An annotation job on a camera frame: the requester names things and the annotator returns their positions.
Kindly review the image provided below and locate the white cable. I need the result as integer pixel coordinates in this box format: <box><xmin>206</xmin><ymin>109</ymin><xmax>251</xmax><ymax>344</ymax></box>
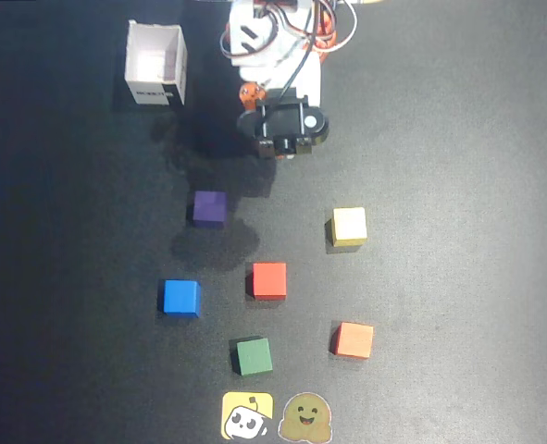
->
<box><xmin>321</xmin><ymin>0</ymin><xmax>358</xmax><ymax>53</ymax></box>

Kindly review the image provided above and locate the hugging face emoji sticker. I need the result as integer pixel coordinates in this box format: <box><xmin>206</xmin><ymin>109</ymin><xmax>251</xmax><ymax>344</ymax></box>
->
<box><xmin>278</xmin><ymin>391</ymin><xmax>334</xmax><ymax>441</ymax></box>

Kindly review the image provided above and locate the purple cube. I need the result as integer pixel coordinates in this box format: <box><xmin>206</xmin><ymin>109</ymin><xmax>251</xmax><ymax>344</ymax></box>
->
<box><xmin>192</xmin><ymin>190</ymin><xmax>229</xmax><ymax>229</ymax></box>

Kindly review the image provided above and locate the yellow cube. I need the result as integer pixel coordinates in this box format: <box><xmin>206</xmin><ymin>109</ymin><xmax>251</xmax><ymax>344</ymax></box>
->
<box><xmin>325</xmin><ymin>206</ymin><xmax>368</xmax><ymax>249</ymax></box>

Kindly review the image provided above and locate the orange cube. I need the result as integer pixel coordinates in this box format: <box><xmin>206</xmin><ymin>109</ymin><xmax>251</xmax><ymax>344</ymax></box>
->
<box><xmin>330</xmin><ymin>321</ymin><xmax>375</xmax><ymax>361</ymax></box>

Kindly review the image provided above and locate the green cube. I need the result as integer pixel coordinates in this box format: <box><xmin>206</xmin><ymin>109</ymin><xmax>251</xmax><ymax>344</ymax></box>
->
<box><xmin>230</xmin><ymin>337</ymin><xmax>274</xmax><ymax>376</ymax></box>

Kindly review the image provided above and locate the red cable bundle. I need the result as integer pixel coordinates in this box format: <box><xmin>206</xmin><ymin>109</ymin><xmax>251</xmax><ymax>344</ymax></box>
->
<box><xmin>312</xmin><ymin>8</ymin><xmax>340</xmax><ymax>59</ymax></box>

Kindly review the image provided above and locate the blue cube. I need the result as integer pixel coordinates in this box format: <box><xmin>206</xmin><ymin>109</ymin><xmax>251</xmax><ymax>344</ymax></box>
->
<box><xmin>162</xmin><ymin>278</ymin><xmax>203</xmax><ymax>319</ymax></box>

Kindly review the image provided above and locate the red cube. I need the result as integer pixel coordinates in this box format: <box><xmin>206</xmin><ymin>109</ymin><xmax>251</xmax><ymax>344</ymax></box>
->
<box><xmin>246</xmin><ymin>262</ymin><xmax>288</xmax><ymax>302</ymax></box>

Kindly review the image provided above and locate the white open cardboard box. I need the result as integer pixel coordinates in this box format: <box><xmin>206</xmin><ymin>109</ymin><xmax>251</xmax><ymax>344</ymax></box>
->
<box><xmin>123</xmin><ymin>19</ymin><xmax>189</xmax><ymax>108</ymax></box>

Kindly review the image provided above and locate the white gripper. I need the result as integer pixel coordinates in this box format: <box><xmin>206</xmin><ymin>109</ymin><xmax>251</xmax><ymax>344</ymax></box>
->
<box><xmin>238</xmin><ymin>59</ymin><xmax>323</xmax><ymax>110</ymax></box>

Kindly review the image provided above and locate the black cable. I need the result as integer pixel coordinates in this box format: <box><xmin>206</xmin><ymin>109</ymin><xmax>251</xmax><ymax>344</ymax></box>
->
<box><xmin>276</xmin><ymin>25</ymin><xmax>320</xmax><ymax>108</ymax></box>

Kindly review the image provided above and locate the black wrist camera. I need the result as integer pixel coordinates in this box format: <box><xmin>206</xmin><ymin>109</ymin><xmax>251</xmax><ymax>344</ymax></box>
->
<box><xmin>235</xmin><ymin>90</ymin><xmax>330</xmax><ymax>161</ymax></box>

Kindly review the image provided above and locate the yellow robot sticker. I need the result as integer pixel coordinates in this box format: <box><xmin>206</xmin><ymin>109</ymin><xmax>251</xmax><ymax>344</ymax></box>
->
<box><xmin>220</xmin><ymin>391</ymin><xmax>275</xmax><ymax>441</ymax></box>

